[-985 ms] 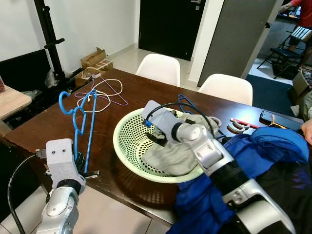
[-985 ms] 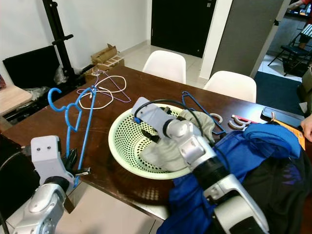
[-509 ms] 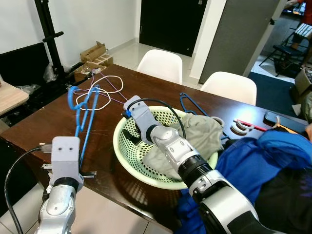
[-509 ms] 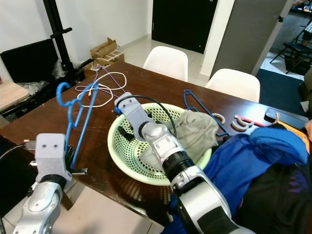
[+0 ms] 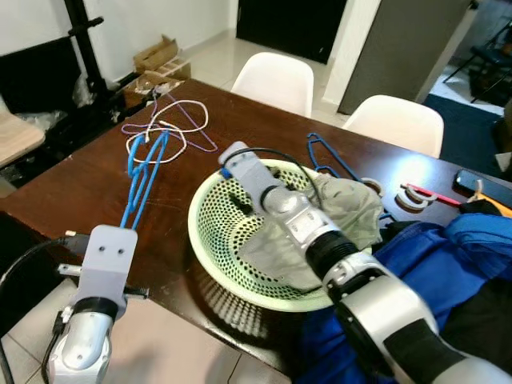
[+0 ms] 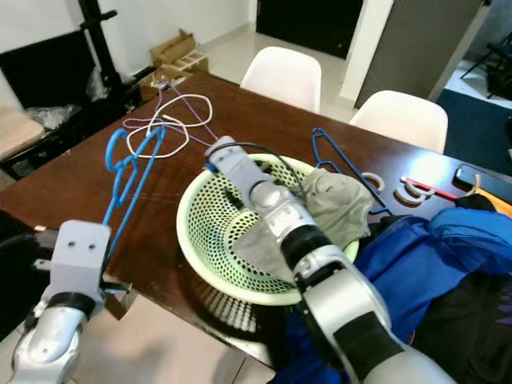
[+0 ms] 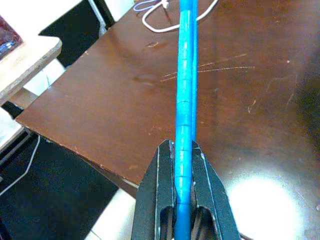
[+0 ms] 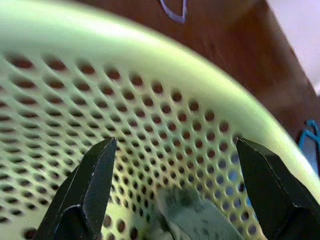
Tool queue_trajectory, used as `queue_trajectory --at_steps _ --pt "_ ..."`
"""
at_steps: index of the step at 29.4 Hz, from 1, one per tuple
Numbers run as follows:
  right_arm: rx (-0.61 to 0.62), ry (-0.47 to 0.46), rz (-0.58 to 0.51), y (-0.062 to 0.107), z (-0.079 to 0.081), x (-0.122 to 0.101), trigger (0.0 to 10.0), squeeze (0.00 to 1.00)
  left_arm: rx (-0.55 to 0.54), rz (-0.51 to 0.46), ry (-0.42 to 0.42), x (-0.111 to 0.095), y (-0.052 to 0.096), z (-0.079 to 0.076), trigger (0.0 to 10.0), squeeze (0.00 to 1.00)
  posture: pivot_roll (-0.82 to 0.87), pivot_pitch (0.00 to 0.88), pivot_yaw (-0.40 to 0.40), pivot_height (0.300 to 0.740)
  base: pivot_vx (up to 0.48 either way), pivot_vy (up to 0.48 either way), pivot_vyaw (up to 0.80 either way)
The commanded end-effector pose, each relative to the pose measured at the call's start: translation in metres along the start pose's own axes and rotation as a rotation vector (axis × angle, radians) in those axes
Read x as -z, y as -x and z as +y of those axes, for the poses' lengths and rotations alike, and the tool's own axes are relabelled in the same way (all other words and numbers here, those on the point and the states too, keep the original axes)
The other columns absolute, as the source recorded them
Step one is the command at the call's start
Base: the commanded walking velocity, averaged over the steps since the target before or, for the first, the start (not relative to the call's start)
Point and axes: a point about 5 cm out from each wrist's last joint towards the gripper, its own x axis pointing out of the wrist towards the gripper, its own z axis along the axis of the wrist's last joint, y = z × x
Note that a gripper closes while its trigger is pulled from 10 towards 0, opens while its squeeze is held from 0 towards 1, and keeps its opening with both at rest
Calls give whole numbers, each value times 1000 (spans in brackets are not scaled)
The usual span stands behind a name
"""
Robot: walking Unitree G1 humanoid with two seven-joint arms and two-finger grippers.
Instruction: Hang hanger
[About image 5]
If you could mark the blue plastic hanger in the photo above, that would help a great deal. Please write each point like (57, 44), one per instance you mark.
(336, 158)
(144, 184)

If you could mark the grey green garment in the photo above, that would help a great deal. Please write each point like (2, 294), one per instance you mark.
(352, 212)

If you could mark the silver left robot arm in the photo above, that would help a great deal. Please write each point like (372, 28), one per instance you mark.
(80, 352)

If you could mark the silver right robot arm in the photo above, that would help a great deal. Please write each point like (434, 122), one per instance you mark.
(384, 312)

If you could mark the green perforated plastic basket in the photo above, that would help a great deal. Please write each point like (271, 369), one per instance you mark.
(216, 232)

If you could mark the orange paper sheet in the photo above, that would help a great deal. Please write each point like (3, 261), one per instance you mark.
(500, 206)

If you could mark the open cardboard box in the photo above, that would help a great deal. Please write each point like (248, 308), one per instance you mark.
(140, 90)
(156, 56)

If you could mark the black door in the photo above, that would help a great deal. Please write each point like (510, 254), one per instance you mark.
(288, 24)

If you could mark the black phone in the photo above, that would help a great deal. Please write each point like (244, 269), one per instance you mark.
(472, 182)

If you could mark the red pen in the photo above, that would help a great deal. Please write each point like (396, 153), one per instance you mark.
(436, 194)

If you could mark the light wooden table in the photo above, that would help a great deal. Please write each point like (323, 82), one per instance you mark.
(16, 136)

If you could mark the royal blue garment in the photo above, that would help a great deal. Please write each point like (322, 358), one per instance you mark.
(432, 256)

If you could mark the black stand pole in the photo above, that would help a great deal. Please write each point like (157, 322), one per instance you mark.
(84, 48)

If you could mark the grey partition panel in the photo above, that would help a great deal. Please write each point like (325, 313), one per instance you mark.
(400, 48)

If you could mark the black flat panel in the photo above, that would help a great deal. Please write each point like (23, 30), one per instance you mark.
(40, 76)

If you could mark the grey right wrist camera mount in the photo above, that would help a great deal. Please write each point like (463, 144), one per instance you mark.
(248, 172)

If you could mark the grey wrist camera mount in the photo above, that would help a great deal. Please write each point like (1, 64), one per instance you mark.
(104, 264)
(248, 172)

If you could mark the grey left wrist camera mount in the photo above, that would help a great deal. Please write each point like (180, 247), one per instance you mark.
(104, 264)

